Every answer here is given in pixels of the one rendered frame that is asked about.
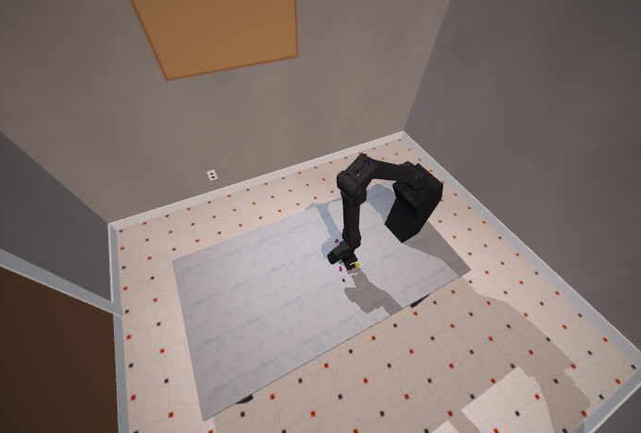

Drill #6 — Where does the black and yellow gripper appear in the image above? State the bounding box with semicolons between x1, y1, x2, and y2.
341;253;359;271

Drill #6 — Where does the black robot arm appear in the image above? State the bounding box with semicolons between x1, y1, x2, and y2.
327;153;432;265

